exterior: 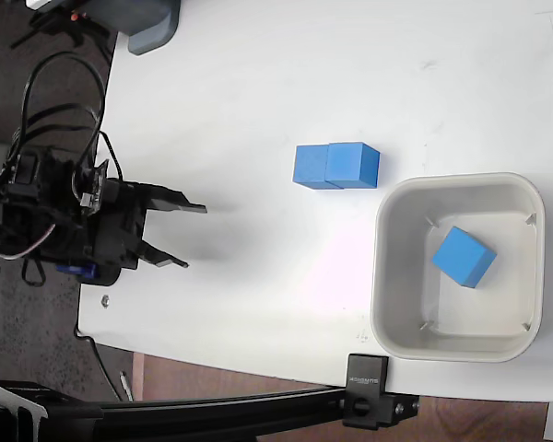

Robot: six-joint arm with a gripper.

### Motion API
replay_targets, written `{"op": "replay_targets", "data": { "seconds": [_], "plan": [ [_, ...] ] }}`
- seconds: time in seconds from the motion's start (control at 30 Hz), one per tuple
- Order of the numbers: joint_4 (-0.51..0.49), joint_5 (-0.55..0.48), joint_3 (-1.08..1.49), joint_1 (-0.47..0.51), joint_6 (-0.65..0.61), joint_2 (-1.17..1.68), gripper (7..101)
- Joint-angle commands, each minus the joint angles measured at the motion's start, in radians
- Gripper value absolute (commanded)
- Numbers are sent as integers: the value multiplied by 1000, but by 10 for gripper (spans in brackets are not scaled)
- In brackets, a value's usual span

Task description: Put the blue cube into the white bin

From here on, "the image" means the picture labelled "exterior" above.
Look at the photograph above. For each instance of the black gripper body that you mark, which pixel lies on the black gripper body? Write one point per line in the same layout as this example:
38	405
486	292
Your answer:
115	225

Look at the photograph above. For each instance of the blue cube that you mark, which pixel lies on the blue cube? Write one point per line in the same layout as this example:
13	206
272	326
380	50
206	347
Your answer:
345	163
311	166
461	258

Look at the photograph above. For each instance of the black six-joint robot arm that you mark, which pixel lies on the black six-joint robot arm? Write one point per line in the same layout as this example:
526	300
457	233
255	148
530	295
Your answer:
37	216

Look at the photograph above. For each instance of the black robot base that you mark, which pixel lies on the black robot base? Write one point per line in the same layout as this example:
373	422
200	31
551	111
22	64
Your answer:
106	275

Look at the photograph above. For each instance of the white plastic bin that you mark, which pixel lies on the white plastic bin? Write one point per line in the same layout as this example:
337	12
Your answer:
396	276

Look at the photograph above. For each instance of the small metal nut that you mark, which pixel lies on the small metal nut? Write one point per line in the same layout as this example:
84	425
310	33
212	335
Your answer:
105	301

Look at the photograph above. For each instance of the blue-gray device base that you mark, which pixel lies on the blue-gray device base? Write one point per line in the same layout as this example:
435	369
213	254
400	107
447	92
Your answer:
147	23

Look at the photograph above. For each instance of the black tripod stand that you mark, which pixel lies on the black tripod stand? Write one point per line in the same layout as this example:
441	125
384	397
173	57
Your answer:
50	25

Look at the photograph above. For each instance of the black table clamp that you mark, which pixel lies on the black table clamp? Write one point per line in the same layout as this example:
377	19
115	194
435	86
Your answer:
366	391

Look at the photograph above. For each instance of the camera circuit board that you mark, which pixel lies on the camera circuit board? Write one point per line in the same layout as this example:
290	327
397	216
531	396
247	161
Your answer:
94	184

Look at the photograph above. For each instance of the black aluminium rail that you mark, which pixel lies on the black aluminium rail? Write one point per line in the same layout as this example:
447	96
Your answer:
212	414

